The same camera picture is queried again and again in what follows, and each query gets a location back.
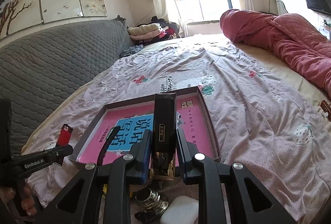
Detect black and gold lipstick box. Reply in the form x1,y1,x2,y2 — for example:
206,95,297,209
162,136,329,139
150,93,177,180

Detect silver metal door knob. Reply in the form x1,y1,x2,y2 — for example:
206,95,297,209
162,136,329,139
132,187,169,223

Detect white earbuds case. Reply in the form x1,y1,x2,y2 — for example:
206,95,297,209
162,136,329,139
160,195,199,224

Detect red and black lighter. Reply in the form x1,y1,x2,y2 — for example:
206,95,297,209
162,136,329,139
54,123,74,167

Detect black and yellow wristwatch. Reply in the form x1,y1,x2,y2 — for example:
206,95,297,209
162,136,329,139
96,126,120,166

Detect person's left hand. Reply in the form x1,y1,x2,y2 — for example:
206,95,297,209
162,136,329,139
1,181,38,221

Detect pink and blue book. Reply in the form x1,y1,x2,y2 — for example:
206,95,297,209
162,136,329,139
77,94,216,165

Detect shallow grey cardboard box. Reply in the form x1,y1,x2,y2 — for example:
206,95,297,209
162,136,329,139
68,86,221,169

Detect pink patterned bed sheet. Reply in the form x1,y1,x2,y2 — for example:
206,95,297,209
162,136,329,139
22,42,330,223

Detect grey quilted headboard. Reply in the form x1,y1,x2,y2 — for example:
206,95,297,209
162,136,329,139
0,16,133,157

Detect folded clothes pile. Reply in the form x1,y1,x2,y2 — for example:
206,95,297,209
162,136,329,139
127,16,180,46

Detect red quilted duvet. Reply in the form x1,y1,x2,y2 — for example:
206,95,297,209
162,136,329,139
220,9,330,95

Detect white metal chair frame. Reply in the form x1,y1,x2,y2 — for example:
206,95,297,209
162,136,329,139
268,0,288,15

